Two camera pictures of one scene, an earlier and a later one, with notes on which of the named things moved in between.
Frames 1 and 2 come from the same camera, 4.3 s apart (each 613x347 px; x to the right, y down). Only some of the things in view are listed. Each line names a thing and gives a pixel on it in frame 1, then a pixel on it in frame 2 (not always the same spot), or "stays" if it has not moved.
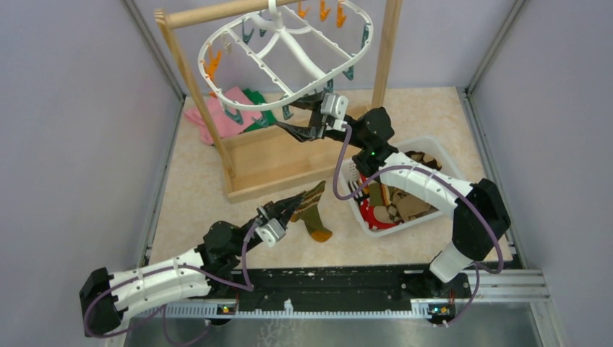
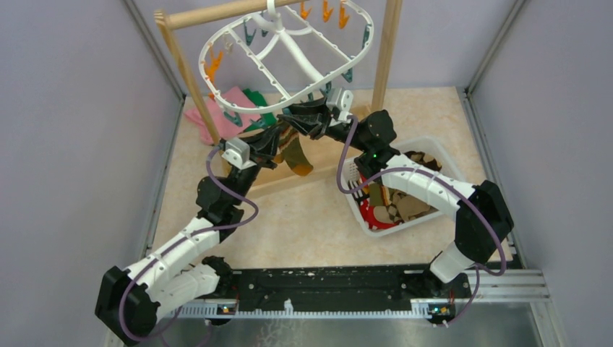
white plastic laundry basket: (432, 146) stays
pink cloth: (225, 123) stays
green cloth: (256, 97) stays
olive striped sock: (309, 211) to (292, 152)
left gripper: (283, 210) to (264, 146)
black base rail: (354, 286) stays
